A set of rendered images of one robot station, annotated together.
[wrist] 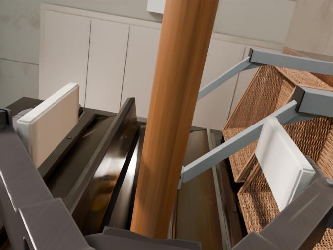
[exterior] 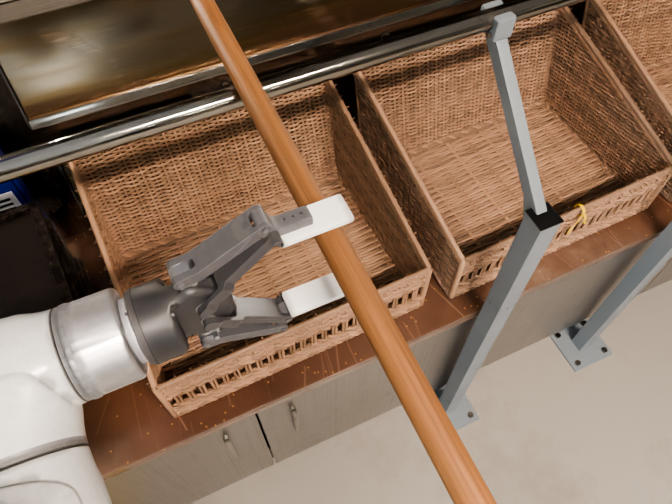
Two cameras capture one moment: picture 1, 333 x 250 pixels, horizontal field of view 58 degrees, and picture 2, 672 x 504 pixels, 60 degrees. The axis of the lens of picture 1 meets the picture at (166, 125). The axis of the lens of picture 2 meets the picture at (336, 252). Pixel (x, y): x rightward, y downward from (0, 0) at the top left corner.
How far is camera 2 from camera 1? 0.53 m
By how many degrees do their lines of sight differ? 66
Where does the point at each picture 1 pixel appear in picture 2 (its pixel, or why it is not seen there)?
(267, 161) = (320, 285)
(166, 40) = (352, 294)
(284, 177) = (298, 300)
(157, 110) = (332, 261)
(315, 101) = (530, 233)
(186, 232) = not seen: outside the picture
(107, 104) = not seen: outside the picture
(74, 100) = (339, 218)
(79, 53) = not seen: outside the picture
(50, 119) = (302, 234)
